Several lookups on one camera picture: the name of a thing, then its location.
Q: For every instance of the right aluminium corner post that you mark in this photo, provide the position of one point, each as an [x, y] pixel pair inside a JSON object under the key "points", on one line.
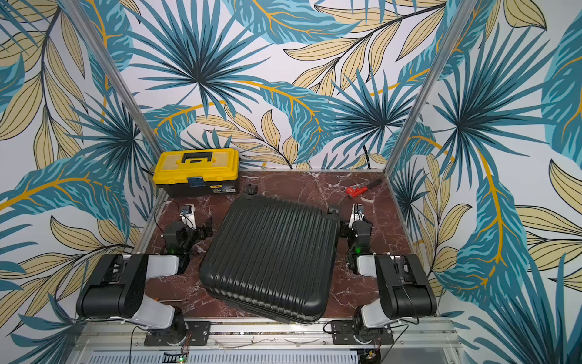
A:
{"points": [[453, 33]]}

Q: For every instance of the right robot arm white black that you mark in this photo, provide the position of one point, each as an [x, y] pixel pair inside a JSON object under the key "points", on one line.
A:
{"points": [[404, 291]]}

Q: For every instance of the aluminium corner post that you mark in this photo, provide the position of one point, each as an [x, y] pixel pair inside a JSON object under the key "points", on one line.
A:
{"points": [[453, 33], [96, 44]]}

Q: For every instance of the yellow and black toolbox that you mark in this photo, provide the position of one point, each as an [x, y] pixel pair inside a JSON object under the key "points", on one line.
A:
{"points": [[198, 173]]}

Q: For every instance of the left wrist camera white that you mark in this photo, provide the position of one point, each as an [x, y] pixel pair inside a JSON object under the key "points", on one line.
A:
{"points": [[187, 214]]}

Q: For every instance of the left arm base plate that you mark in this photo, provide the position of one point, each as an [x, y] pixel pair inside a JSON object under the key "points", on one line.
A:
{"points": [[184, 334]]}

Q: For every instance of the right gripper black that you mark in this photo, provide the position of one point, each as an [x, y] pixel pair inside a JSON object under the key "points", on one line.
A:
{"points": [[345, 226]]}

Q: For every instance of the red pipe wrench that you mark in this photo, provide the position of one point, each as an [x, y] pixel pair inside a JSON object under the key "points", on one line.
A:
{"points": [[357, 191]]}

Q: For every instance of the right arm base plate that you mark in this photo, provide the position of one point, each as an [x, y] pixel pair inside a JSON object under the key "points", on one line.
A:
{"points": [[348, 332]]}

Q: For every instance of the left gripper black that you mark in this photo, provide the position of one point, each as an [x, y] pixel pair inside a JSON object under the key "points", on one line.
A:
{"points": [[201, 234]]}

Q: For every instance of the black ribbed hard-shell suitcase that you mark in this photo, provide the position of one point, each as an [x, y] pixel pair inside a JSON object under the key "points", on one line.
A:
{"points": [[273, 258]]}

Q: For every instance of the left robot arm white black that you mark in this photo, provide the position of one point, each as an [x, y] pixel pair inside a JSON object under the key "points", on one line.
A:
{"points": [[115, 291]]}

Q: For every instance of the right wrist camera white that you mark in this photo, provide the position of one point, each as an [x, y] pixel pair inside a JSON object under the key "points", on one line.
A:
{"points": [[357, 213]]}

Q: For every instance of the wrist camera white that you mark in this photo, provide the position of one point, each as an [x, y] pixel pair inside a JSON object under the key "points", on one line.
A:
{"points": [[357, 213], [187, 214]]}

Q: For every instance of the left aluminium corner post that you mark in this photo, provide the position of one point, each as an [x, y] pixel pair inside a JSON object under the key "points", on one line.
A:
{"points": [[96, 44]]}

